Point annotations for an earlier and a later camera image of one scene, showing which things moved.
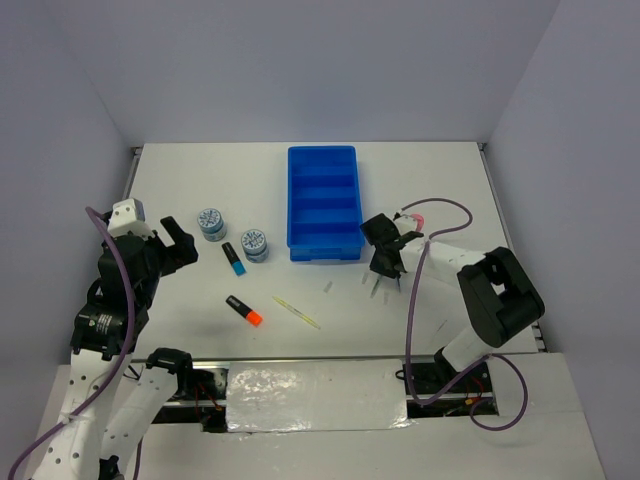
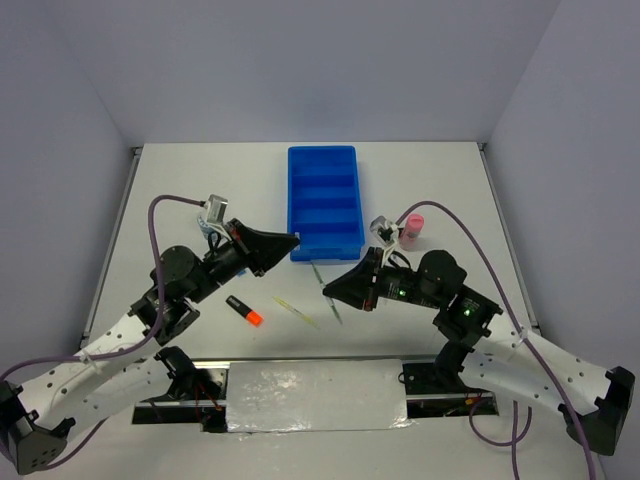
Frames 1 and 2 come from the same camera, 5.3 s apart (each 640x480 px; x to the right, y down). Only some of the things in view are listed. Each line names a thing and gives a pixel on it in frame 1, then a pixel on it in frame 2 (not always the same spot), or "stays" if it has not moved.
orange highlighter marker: (253, 317) stays
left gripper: (182, 252) to (259, 250)
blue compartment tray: (324, 203) stays
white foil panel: (315, 395) stays
